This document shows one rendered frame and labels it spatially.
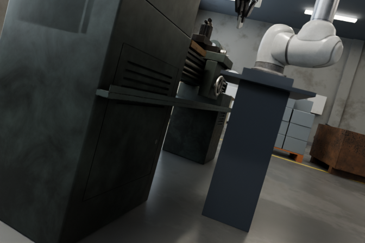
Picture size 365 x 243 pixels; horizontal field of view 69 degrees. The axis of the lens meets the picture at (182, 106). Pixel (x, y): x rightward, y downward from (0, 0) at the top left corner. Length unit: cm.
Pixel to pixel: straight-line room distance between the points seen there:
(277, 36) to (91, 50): 95
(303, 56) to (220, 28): 818
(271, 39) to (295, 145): 331
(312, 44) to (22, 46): 119
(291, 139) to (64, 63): 407
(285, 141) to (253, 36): 540
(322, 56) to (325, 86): 803
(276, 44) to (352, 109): 822
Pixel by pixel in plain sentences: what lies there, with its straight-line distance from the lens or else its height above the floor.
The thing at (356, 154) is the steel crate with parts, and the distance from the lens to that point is 457.
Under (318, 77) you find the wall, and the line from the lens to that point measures 937.
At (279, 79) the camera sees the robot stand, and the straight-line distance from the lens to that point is 140.
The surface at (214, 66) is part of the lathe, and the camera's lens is 191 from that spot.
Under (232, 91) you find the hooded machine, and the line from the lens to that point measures 825.
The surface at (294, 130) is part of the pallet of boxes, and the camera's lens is 462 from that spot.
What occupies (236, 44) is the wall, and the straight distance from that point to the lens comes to 932.
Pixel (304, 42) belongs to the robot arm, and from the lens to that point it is 140.
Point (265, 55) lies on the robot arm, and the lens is 147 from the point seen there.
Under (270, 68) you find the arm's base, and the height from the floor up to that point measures 83.
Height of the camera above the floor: 60
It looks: 3 degrees down
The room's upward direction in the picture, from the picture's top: 15 degrees clockwise
